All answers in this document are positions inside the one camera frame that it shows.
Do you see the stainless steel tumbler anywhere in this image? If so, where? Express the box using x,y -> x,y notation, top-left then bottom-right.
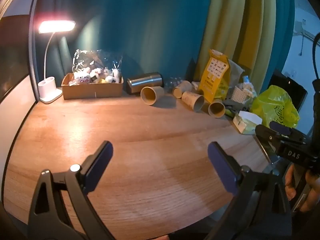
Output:
126,72 -> 164,95

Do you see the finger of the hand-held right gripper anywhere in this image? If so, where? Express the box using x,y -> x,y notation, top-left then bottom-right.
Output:
254,124 -> 284,166
269,121 -> 293,137

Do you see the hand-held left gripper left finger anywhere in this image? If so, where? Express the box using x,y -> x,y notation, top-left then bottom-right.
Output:
27,140 -> 114,240

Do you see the yellow-green curtain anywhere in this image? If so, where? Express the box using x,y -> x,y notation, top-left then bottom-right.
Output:
195,0 -> 277,80

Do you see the black monitor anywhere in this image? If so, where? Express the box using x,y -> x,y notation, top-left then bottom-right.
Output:
269,69 -> 308,112

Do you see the white plastic basket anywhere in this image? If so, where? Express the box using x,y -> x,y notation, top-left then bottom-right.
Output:
231,85 -> 253,104

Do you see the cardboard box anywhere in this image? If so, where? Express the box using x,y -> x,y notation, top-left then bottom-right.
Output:
61,73 -> 124,100

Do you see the printed paper cup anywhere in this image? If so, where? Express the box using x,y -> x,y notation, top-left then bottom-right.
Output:
172,80 -> 193,99
181,91 -> 205,112

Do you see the yellow-green plastic bag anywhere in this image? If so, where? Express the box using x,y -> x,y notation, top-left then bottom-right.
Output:
250,85 -> 300,128

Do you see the yellow paper bag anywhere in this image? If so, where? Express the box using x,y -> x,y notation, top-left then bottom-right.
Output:
199,49 -> 230,103

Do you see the clear bag of plush toys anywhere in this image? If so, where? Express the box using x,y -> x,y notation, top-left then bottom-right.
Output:
69,49 -> 123,84

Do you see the tissue pack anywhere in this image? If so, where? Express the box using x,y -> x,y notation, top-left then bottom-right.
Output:
232,110 -> 263,134

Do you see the grey plastic bag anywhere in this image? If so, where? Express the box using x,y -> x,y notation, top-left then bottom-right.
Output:
226,59 -> 245,90

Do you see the plain brown paper cup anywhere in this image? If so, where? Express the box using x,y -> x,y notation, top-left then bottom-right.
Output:
140,86 -> 165,106
208,99 -> 226,118

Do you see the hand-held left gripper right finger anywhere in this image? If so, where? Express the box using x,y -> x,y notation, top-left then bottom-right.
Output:
207,141 -> 292,240

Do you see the white desk lamp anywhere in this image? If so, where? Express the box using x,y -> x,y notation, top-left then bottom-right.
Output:
37,20 -> 77,104

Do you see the black cable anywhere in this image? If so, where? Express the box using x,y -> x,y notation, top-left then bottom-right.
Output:
311,32 -> 320,137

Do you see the person's right hand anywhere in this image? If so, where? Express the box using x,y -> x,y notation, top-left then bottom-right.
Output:
284,164 -> 320,213

